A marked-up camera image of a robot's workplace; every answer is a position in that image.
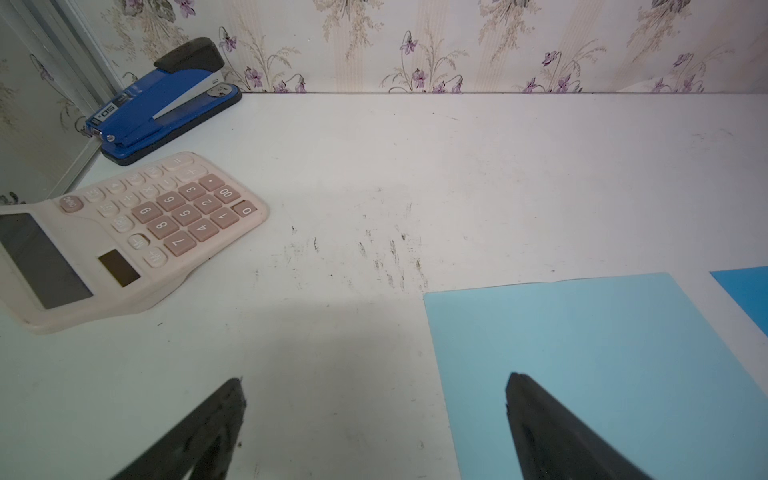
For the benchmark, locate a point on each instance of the blue black stapler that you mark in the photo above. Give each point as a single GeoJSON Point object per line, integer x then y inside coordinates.
{"type": "Point", "coordinates": [185, 88]}

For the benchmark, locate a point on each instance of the pink desk calculator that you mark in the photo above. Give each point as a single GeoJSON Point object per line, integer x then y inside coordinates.
{"type": "Point", "coordinates": [121, 245]}

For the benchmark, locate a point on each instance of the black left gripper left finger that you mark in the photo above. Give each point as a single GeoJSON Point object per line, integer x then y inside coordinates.
{"type": "Point", "coordinates": [200, 446]}

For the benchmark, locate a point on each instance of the light blue paper sheet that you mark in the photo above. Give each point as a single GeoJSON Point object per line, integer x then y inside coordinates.
{"type": "Point", "coordinates": [631, 356]}

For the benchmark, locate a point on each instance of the dark blue paper sheet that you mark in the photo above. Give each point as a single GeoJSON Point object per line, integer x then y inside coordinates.
{"type": "Point", "coordinates": [749, 289]}

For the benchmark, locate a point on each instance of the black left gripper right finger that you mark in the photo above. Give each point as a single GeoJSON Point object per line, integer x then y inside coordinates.
{"type": "Point", "coordinates": [552, 443]}

